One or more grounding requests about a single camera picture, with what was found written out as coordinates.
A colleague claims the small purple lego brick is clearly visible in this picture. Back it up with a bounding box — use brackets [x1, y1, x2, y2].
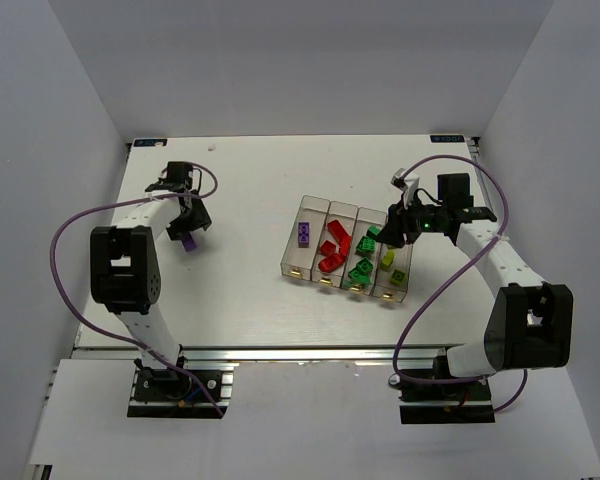
[181, 237, 197, 252]

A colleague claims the yellow-green lego brick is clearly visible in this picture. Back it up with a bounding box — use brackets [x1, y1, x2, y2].
[379, 250, 395, 271]
[389, 269, 408, 286]

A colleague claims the large red lego brick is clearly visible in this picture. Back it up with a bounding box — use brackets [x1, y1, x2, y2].
[327, 220, 352, 260]

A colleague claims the small red lego brick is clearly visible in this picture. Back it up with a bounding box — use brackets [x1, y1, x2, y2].
[319, 240, 337, 256]

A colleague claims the red rounded lego brick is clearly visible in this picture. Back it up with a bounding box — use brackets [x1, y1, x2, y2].
[318, 252, 345, 273]

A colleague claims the small green lego brick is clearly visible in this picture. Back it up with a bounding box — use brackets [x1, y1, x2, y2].
[356, 257, 374, 276]

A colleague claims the tiny green lego brick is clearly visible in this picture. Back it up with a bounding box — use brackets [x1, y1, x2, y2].
[342, 282, 365, 293]

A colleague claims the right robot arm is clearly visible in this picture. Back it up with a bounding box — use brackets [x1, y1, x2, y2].
[378, 169, 574, 380]

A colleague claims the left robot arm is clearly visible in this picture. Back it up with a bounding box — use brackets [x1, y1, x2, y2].
[90, 161, 212, 394]

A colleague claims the clear bin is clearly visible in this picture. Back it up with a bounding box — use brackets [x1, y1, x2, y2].
[312, 201, 358, 288]
[329, 204, 387, 295]
[280, 195, 330, 281]
[371, 242, 412, 303]

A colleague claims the left blue label sticker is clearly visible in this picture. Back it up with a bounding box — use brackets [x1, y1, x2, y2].
[132, 138, 168, 148]

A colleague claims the blue label sticker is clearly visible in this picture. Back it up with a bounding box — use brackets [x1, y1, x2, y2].
[429, 134, 465, 143]
[132, 138, 168, 148]

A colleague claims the right blue label sticker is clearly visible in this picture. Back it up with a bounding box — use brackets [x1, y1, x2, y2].
[429, 134, 465, 143]

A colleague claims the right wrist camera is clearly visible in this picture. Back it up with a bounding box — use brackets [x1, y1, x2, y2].
[391, 168, 420, 209]

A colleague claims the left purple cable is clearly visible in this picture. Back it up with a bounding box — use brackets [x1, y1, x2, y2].
[48, 162, 226, 419]

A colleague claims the purple cable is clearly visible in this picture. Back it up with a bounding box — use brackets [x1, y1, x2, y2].
[392, 154, 529, 415]
[48, 162, 226, 419]

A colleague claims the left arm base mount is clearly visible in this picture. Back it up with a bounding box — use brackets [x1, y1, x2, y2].
[127, 359, 233, 420]

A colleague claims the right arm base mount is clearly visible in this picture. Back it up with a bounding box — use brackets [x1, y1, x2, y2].
[388, 373, 495, 425]

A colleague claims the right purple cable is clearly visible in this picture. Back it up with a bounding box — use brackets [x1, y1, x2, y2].
[392, 154, 529, 415]

